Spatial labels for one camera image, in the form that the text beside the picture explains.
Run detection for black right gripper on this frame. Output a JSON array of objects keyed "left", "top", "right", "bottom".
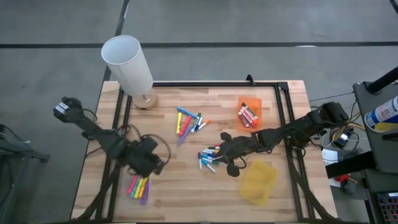
[{"left": 214, "top": 132, "right": 261, "bottom": 178}]

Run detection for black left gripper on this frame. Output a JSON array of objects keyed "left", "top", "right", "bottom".
[{"left": 126, "top": 136, "right": 165, "bottom": 179}]

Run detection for orange highlighter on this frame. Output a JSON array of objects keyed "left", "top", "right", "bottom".
[{"left": 138, "top": 177, "right": 149, "bottom": 199}]

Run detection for pink highlighter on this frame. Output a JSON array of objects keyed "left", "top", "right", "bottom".
[{"left": 127, "top": 174, "right": 139, "bottom": 195}]

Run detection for turquoise highlighter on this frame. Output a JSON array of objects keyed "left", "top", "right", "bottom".
[{"left": 130, "top": 177, "right": 141, "bottom": 198}]

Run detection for magenta dry-erase marker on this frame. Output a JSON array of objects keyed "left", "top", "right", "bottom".
[{"left": 238, "top": 111, "right": 249, "bottom": 129}]

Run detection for purple highlighter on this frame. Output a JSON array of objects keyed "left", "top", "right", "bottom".
[
  {"left": 140, "top": 177, "right": 150, "bottom": 205},
  {"left": 177, "top": 125, "right": 193, "bottom": 146}
]

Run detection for orange cap mini marker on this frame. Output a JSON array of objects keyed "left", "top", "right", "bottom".
[{"left": 197, "top": 119, "right": 212, "bottom": 131}]

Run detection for red dry-erase marker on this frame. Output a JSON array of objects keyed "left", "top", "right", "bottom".
[{"left": 239, "top": 107, "right": 257, "bottom": 128}]

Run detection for green dry-erase marker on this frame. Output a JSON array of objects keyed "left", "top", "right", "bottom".
[{"left": 190, "top": 112, "right": 202, "bottom": 134}]

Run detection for black dry-erase marker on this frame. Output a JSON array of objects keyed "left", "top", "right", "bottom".
[{"left": 241, "top": 102, "right": 259, "bottom": 121}]

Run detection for red highlighter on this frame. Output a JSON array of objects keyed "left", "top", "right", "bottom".
[{"left": 178, "top": 115, "right": 193, "bottom": 137}]

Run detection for blue highlighter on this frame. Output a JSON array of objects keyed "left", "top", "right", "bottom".
[{"left": 176, "top": 106, "right": 198, "bottom": 119}]

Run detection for yellow translucent plastic bin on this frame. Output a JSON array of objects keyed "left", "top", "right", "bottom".
[{"left": 238, "top": 159, "right": 279, "bottom": 207}]

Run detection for clear plastic bin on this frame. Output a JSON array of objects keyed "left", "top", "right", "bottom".
[{"left": 123, "top": 172, "right": 153, "bottom": 208}]

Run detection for orange translucent plastic bin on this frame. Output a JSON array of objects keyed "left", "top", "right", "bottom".
[{"left": 237, "top": 95, "right": 264, "bottom": 132}]

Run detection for white shade wooden base lamp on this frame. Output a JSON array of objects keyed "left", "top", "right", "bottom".
[{"left": 101, "top": 34, "right": 159, "bottom": 110}]

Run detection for white paper sheet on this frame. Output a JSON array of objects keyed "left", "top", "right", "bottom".
[{"left": 321, "top": 148, "right": 340, "bottom": 166}]

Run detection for black flat bar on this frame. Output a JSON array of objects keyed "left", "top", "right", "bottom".
[{"left": 325, "top": 151, "right": 377, "bottom": 179}]

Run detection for small grey object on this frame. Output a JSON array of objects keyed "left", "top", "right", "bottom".
[{"left": 341, "top": 179, "right": 358, "bottom": 196}]

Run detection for grey metal stand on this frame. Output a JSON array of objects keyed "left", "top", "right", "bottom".
[{"left": 0, "top": 123, "right": 51, "bottom": 224}]

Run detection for grey equipment cart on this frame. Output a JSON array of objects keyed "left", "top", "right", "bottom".
[{"left": 353, "top": 80, "right": 398, "bottom": 175}]

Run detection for white blue spray can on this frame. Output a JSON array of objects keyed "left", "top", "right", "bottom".
[{"left": 363, "top": 95, "right": 398, "bottom": 133}]

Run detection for black pole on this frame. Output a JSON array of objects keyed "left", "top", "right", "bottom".
[{"left": 366, "top": 67, "right": 398, "bottom": 95}]

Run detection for black aluminium table frame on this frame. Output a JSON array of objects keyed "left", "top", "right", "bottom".
[{"left": 71, "top": 81, "right": 338, "bottom": 224}]

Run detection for yellow cable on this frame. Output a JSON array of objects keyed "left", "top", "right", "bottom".
[{"left": 331, "top": 123, "right": 358, "bottom": 147}]

